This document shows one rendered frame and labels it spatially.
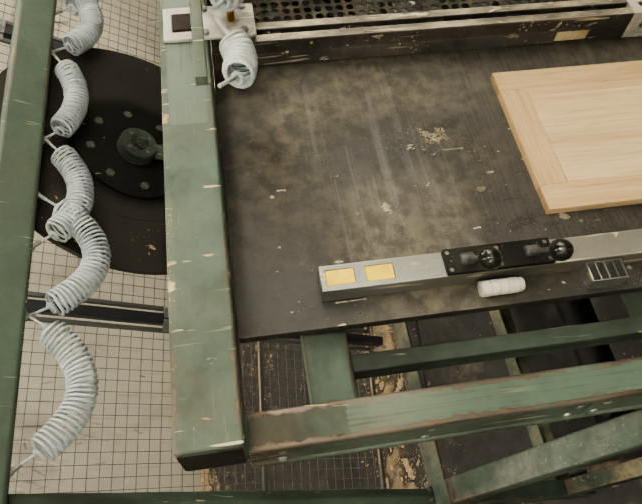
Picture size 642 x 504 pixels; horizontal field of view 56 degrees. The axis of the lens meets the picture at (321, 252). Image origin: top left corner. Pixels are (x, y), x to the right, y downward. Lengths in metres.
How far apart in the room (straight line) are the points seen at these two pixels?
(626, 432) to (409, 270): 0.85
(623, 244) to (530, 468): 0.87
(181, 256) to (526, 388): 0.59
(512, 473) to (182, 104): 1.37
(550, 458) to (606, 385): 0.81
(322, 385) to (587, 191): 0.65
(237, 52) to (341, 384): 0.61
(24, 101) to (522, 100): 1.22
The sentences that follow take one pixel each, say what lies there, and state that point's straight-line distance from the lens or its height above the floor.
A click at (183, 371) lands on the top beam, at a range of 0.92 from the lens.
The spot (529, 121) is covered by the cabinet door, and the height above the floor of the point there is 1.28.
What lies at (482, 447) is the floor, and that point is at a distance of 3.08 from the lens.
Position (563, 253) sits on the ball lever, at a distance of 1.03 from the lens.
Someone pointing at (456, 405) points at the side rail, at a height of 1.58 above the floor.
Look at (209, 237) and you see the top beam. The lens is 1.02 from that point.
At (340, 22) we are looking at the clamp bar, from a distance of 1.43.
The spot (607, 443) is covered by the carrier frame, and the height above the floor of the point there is 0.79.
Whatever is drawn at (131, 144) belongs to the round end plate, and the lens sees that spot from 1.81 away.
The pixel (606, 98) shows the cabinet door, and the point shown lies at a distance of 1.50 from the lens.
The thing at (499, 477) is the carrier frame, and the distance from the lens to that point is 1.98.
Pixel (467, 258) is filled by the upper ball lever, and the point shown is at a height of 1.51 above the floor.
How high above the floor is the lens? 2.28
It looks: 32 degrees down
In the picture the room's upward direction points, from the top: 79 degrees counter-clockwise
